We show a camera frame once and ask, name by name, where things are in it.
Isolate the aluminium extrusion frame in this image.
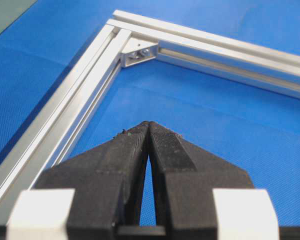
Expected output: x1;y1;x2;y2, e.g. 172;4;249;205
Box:
0;9;300;226

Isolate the aluminium corner bracket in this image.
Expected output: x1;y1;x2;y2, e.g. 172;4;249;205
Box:
120;37;159;68

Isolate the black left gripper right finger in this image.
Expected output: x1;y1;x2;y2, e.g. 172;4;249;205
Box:
148;121;254;240

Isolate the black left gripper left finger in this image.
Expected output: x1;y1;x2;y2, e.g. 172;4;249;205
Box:
34;121;149;240

